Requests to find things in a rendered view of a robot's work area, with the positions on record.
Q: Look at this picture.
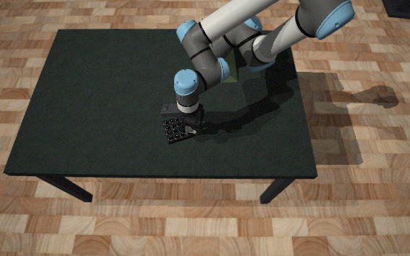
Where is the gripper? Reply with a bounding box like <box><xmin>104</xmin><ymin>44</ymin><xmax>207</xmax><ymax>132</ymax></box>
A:
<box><xmin>179</xmin><ymin>104</ymin><xmax>204</xmax><ymax>134</ymax></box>

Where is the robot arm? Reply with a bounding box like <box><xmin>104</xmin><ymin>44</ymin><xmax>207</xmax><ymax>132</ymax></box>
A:
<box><xmin>160</xmin><ymin>0</ymin><xmax>355</xmax><ymax>116</ymax></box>

